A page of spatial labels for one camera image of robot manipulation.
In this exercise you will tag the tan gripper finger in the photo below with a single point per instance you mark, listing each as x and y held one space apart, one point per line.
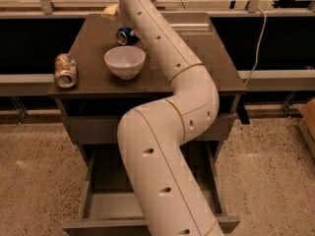
110 11

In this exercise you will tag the blue pepsi can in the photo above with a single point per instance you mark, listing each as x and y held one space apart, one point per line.
126 36

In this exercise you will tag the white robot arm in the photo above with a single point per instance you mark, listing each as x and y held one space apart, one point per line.
150 135

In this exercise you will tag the dark grey drawer cabinet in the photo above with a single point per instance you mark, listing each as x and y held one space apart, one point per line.
100 93

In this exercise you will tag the brown crushed soda can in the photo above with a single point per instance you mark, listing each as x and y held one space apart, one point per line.
65 71

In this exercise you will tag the closed grey top drawer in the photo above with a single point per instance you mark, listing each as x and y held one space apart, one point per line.
98 130

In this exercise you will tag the open grey middle drawer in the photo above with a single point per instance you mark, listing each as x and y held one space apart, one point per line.
109 206

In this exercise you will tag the white ceramic bowl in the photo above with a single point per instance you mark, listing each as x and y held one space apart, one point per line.
125 62

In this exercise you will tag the grey metal railing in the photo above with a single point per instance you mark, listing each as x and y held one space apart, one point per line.
65 4

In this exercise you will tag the cardboard box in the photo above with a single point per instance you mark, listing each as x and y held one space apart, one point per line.
307 124

